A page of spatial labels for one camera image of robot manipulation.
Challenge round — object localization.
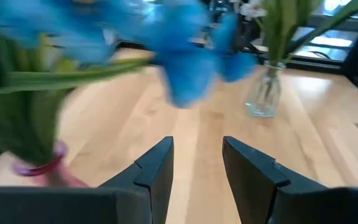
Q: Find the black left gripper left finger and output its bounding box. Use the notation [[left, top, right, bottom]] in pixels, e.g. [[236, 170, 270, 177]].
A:
[[0, 136, 174, 224]]

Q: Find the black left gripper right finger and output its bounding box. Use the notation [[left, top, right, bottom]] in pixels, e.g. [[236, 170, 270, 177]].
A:
[[222, 136, 358, 224]]

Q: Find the blue artificial flower bunch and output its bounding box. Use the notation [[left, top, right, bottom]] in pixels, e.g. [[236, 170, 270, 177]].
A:
[[0, 0, 259, 169]]

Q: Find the white artificial tulip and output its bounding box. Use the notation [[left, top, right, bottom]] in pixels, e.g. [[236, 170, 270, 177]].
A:
[[286, 0, 358, 63]]

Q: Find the pink glass vase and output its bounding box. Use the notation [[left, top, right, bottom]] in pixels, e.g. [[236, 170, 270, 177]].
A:
[[11, 139, 88, 189]]

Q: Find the clear glass vase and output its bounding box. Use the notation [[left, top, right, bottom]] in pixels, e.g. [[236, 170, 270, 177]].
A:
[[244, 60, 287, 118]]

